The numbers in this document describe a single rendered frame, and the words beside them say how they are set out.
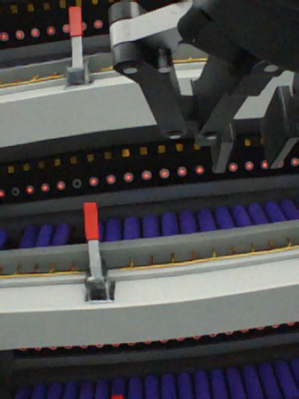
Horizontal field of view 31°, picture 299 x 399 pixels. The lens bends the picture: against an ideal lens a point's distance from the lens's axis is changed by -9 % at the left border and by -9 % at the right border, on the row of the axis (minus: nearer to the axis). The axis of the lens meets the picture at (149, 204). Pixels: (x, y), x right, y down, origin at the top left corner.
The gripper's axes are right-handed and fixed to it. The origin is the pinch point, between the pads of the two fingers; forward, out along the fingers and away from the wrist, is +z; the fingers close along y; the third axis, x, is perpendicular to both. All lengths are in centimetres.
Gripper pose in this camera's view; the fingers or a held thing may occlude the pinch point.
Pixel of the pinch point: (249, 132)
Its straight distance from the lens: 31.9
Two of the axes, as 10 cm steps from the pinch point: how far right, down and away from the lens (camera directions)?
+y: 9.9, -1.0, -0.3
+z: 0.5, 1.8, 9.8
